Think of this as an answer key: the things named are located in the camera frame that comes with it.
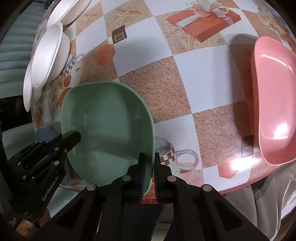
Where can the pink plastic plate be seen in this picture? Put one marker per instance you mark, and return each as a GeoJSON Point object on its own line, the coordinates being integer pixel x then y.
{"type": "Point", "coordinates": [273, 80]}

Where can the green plastic plate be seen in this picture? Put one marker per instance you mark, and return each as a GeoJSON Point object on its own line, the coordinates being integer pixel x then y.
{"type": "Point", "coordinates": [115, 126]}

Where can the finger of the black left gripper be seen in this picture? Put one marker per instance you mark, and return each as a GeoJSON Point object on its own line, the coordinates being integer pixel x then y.
{"type": "Point", "coordinates": [42, 162]}

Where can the grey fabric cushion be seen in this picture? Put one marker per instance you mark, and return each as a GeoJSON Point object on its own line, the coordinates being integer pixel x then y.
{"type": "Point", "coordinates": [271, 206]}

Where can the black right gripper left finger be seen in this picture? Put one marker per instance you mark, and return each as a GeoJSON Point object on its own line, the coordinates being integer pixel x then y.
{"type": "Point", "coordinates": [127, 189]}

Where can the white foam plate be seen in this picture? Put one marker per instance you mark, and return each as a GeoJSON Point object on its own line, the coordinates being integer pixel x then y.
{"type": "Point", "coordinates": [66, 11]}

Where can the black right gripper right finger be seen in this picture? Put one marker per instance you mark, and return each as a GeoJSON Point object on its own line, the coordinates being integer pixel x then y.
{"type": "Point", "coordinates": [173, 190]}

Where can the patterned vinyl tablecloth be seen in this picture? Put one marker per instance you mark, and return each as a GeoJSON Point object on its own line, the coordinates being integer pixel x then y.
{"type": "Point", "coordinates": [190, 63]}

